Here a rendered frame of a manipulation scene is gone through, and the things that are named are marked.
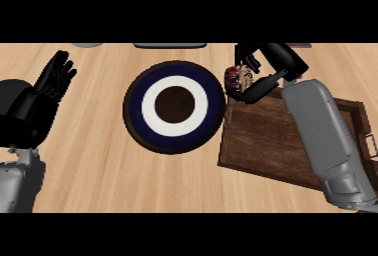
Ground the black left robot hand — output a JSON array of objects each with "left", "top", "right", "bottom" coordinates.
[{"left": 0, "top": 50, "right": 78, "bottom": 150}]

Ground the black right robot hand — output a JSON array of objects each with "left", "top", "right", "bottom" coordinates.
[{"left": 226, "top": 42, "right": 310, "bottom": 105}]

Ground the brown wooden tray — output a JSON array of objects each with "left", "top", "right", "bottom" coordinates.
[{"left": 217, "top": 87, "right": 378, "bottom": 192}]

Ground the blue and white round plate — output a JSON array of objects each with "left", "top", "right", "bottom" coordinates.
[{"left": 121, "top": 60, "right": 227, "bottom": 156}]

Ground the dark brown flat object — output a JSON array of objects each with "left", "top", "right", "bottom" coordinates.
[{"left": 285, "top": 42, "right": 313, "bottom": 49}]

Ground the pale grey round object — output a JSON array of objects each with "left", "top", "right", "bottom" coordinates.
[{"left": 71, "top": 42, "right": 105, "bottom": 49}]

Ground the dark grey flat appliance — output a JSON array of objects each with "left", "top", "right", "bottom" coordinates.
[{"left": 133, "top": 42, "right": 208, "bottom": 50}]

